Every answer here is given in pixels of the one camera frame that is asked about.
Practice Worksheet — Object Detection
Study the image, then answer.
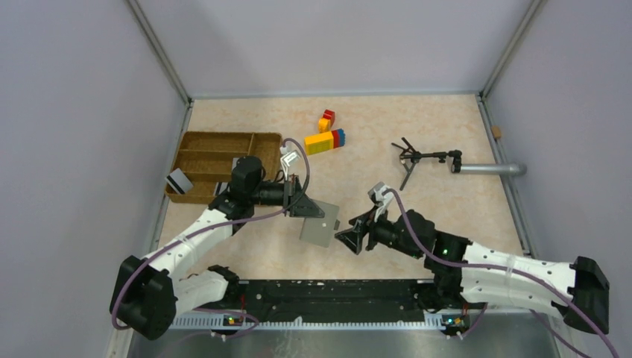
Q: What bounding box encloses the card with stripe front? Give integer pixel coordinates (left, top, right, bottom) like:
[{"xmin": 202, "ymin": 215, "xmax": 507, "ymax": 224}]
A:
[{"xmin": 213, "ymin": 182, "xmax": 230, "ymax": 196}]

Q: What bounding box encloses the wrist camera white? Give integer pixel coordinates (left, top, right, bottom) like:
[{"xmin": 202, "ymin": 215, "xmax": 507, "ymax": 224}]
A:
[
  {"xmin": 368, "ymin": 181, "xmax": 394, "ymax": 222},
  {"xmin": 279, "ymin": 145, "xmax": 301, "ymax": 180}
]

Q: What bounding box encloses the small wooden cork piece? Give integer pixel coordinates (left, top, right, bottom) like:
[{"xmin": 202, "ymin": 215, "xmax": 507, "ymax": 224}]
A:
[{"xmin": 490, "ymin": 125, "xmax": 502, "ymax": 140}]

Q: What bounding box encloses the small red yellow block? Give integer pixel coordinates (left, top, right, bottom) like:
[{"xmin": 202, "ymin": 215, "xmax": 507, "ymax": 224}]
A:
[{"xmin": 317, "ymin": 110, "xmax": 335, "ymax": 133}]

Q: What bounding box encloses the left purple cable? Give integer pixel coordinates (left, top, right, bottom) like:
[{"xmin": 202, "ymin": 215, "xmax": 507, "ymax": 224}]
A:
[{"xmin": 110, "ymin": 137, "xmax": 312, "ymax": 342}]

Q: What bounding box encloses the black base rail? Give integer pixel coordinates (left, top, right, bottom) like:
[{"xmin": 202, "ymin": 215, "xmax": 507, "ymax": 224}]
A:
[{"xmin": 192, "ymin": 279, "xmax": 487, "ymax": 324}]

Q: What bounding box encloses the silver metal tube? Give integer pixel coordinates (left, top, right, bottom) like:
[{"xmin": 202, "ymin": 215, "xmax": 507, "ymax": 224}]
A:
[{"xmin": 458, "ymin": 163, "xmax": 527, "ymax": 176}]

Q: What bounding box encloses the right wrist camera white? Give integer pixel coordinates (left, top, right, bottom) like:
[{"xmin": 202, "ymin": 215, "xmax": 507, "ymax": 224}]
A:
[{"xmin": 368, "ymin": 181, "xmax": 394, "ymax": 222}]

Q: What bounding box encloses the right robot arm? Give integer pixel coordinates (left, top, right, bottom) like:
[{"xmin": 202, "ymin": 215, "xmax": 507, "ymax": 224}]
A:
[{"xmin": 335, "ymin": 210, "xmax": 610, "ymax": 334}]

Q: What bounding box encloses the red blue toy block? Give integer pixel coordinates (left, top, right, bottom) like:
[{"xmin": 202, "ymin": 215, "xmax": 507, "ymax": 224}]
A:
[{"xmin": 331, "ymin": 128, "xmax": 346, "ymax": 148}]

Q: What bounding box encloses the brown woven tray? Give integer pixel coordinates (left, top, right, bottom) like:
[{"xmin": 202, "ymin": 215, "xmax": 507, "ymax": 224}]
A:
[{"xmin": 165, "ymin": 131, "xmax": 282, "ymax": 204}]

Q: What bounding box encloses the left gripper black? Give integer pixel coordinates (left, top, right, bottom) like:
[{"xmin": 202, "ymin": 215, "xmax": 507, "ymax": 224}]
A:
[{"xmin": 249, "ymin": 174, "xmax": 324, "ymax": 217}]

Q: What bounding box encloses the yellow toy block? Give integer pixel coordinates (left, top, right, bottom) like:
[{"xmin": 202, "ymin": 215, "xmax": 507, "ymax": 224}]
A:
[{"xmin": 304, "ymin": 131, "xmax": 335, "ymax": 155}]

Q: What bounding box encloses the purple cable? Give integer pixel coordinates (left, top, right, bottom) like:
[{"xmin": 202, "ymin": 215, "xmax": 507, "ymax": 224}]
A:
[
  {"xmin": 110, "ymin": 137, "xmax": 312, "ymax": 342},
  {"xmin": 385, "ymin": 187, "xmax": 621, "ymax": 358}
]

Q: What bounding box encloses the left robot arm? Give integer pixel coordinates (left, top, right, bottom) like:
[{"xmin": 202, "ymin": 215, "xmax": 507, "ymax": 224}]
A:
[{"xmin": 110, "ymin": 156, "xmax": 325, "ymax": 340}]

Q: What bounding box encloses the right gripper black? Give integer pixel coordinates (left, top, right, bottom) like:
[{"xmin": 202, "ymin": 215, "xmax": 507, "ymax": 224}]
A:
[{"xmin": 335, "ymin": 203, "xmax": 423, "ymax": 259}]

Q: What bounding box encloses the card with stripe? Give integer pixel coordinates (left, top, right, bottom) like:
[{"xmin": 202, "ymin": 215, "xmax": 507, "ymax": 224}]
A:
[
  {"xmin": 213, "ymin": 182, "xmax": 230, "ymax": 196},
  {"xmin": 165, "ymin": 168, "xmax": 194, "ymax": 195}
]

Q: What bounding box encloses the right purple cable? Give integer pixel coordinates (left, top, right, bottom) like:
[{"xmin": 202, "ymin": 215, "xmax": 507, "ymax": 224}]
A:
[{"xmin": 385, "ymin": 187, "xmax": 621, "ymax": 358}]

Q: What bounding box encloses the grey card holder wallet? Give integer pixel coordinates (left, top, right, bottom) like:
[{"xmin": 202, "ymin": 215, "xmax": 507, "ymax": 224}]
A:
[{"xmin": 299, "ymin": 201, "xmax": 340, "ymax": 248}]

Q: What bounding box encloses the black tripod camera mount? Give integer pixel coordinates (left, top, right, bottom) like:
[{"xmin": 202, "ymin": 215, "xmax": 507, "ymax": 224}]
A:
[{"xmin": 391, "ymin": 137, "xmax": 462, "ymax": 191}]

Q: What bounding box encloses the card with stripe left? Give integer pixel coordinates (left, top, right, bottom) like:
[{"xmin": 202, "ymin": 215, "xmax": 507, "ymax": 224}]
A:
[{"xmin": 165, "ymin": 168, "xmax": 194, "ymax": 195}]

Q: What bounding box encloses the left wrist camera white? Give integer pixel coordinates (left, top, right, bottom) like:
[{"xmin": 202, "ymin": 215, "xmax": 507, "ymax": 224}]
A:
[{"xmin": 279, "ymin": 145, "xmax": 301, "ymax": 180}]

